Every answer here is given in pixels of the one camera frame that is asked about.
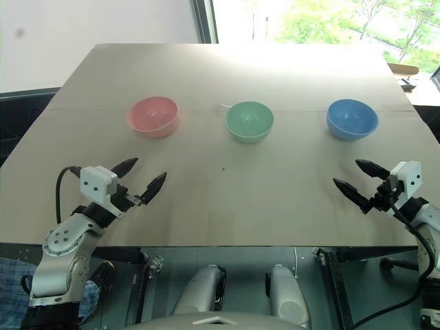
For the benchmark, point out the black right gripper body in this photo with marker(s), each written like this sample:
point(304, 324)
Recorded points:
point(384, 200)

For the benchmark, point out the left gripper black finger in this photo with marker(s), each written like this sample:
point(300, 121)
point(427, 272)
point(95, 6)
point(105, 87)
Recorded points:
point(124, 167)
point(153, 189)

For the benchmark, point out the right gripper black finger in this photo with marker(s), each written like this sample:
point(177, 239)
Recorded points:
point(351, 194)
point(374, 170)

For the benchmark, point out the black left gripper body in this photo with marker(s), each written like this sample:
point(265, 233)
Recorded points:
point(121, 199)

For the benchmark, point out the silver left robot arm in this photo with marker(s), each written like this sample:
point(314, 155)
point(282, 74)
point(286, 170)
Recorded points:
point(62, 240)

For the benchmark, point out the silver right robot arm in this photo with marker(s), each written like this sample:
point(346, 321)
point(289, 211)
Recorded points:
point(429, 223)

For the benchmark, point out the blue plastic bowl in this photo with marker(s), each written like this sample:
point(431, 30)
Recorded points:
point(351, 118)

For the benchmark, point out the pink plastic bowl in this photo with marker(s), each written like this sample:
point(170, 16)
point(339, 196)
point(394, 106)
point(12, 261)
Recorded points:
point(151, 115)

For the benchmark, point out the black chair base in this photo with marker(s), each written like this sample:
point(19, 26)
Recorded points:
point(400, 264)

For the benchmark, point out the silver table clamp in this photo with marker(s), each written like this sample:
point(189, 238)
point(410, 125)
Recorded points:
point(155, 265)

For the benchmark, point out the black metal table leg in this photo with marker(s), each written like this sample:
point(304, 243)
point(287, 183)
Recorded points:
point(338, 285)
point(139, 285)

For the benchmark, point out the small dark desk object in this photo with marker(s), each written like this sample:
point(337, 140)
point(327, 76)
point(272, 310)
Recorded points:
point(407, 85)

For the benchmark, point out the brown cardboard box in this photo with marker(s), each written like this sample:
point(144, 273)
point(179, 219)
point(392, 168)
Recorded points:
point(402, 67)

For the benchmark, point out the silver left robot leg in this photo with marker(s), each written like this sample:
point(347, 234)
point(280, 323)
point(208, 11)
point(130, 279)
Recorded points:
point(199, 288)

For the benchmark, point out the silver robot leg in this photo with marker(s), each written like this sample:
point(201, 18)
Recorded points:
point(199, 288)
point(287, 292)

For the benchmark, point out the black seat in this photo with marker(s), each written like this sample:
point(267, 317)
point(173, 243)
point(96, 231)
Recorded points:
point(20, 117)

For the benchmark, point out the silver right robot leg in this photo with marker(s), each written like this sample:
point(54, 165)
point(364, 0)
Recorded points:
point(287, 292)

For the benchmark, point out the green plastic bowl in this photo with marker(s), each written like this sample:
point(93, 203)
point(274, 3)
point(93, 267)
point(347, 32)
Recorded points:
point(249, 120)

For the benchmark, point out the blue plaid cloth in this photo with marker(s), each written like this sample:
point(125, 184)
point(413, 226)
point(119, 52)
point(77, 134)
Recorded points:
point(10, 285)

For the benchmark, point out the grey robot torso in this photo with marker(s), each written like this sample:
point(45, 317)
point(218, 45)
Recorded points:
point(213, 321)

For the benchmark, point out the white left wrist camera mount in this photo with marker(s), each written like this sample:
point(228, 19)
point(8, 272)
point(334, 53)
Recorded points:
point(96, 184)

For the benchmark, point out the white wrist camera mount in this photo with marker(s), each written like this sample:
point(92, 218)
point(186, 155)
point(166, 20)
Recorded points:
point(410, 176)
point(96, 184)

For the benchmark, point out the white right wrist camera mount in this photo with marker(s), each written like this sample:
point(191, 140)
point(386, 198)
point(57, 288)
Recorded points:
point(410, 176)

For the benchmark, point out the dark window frame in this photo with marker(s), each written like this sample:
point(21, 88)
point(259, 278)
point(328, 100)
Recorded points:
point(205, 20)

